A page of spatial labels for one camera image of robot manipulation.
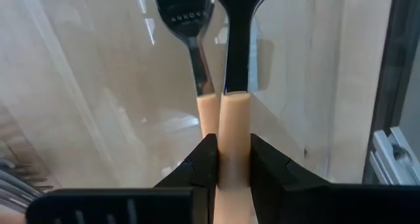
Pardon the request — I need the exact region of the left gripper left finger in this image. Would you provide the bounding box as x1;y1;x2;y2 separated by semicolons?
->
26;133;219;224

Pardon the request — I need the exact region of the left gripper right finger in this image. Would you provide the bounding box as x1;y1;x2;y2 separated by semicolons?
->
251;133;420;224

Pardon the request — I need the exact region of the orange handled fork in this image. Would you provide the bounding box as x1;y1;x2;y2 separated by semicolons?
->
0;184;43;215
0;158;55;194

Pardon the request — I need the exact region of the orange handled black spoon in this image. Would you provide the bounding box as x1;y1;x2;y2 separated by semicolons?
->
211;0;273;224

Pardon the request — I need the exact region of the clear plastic bin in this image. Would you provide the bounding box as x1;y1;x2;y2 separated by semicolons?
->
0;0;394;189

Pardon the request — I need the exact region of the silver aluminium bracket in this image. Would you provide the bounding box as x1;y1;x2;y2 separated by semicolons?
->
369;126;420;186

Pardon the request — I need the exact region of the black aluminium table frame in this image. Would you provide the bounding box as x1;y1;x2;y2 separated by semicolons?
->
362;0;420;185

